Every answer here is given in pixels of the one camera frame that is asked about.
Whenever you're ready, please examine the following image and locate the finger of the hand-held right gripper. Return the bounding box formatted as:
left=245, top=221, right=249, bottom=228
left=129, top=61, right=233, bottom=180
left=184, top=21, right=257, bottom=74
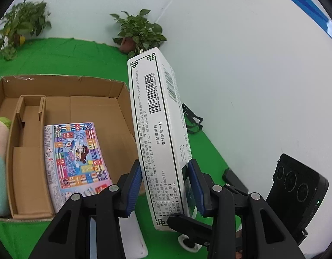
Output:
left=222, top=168, right=249, bottom=195
left=167, top=213, right=213, bottom=246

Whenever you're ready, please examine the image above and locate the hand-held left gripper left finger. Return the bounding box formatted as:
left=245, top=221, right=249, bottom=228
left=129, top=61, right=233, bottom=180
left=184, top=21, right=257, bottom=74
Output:
left=29, top=160, right=143, bottom=259

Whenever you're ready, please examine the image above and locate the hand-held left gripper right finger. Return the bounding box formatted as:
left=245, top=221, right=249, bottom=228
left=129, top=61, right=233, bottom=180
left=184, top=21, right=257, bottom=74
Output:
left=187, top=159, right=307, bottom=259

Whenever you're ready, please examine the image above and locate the white medicine box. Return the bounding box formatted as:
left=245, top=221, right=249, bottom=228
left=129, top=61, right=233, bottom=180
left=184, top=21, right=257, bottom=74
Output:
left=127, top=47, right=199, bottom=232

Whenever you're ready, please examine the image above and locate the colourful board game box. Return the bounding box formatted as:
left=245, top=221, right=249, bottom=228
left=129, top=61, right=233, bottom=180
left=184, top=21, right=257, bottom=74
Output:
left=43, top=122, right=120, bottom=213

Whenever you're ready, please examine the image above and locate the brown cardboard box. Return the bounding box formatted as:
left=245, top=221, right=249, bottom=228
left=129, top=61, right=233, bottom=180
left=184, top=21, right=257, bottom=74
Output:
left=0, top=75, right=141, bottom=223

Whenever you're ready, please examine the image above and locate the white tape roll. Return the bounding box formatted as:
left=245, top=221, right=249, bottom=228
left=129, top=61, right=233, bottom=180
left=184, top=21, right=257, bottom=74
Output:
left=178, top=234, right=203, bottom=253

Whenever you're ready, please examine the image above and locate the brown plant pot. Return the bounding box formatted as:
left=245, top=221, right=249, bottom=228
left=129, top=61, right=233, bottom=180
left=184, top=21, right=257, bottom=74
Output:
left=120, top=37, right=137, bottom=55

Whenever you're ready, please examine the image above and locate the small leafy green plant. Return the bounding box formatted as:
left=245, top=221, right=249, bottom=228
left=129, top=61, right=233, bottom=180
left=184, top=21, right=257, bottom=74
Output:
left=110, top=9, right=167, bottom=58

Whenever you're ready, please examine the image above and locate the large leafy green plant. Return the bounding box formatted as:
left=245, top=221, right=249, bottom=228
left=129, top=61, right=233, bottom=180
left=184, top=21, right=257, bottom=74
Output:
left=0, top=0, right=52, bottom=61

